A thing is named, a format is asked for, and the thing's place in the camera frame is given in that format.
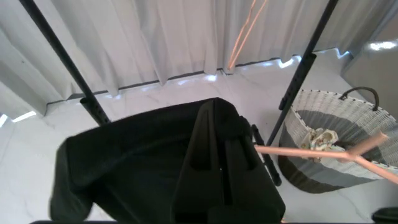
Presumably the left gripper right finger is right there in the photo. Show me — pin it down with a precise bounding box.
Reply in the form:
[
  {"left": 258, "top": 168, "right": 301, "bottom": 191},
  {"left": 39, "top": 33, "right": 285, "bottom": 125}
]
[{"left": 221, "top": 138, "right": 286, "bottom": 223}]

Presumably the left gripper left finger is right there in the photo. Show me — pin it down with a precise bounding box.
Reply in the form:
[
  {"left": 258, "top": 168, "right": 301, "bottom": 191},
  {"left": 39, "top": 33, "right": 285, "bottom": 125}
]
[{"left": 170, "top": 101, "right": 224, "bottom": 223}]

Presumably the black t-shirt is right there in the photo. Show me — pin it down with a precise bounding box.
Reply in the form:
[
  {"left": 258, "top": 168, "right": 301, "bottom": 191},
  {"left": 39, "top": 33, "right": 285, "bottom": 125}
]
[{"left": 49, "top": 97, "right": 253, "bottom": 224}]

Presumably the white laundry basket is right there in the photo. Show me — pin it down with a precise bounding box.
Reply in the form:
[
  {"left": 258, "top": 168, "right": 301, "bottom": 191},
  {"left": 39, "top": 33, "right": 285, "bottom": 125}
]
[{"left": 277, "top": 86, "right": 398, "bottom": 194}]

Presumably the black clothes rack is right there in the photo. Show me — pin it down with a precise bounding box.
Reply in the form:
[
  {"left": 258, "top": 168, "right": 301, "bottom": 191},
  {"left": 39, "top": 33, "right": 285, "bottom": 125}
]
[{"left": 18, "top": 0, "right": 340, "bottom": 187}]

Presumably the cream printed garment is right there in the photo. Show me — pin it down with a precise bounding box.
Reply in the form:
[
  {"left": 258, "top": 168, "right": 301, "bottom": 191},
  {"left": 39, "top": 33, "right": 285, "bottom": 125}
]
[{"left": 300, "top": 127, "right": 340, "bottom": 162}]

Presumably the white curtain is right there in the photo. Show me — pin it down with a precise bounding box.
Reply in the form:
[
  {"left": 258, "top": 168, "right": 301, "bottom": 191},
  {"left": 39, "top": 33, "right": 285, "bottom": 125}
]
[{"left": 0, "top": 0, "right": 398, "bottom": 119}]

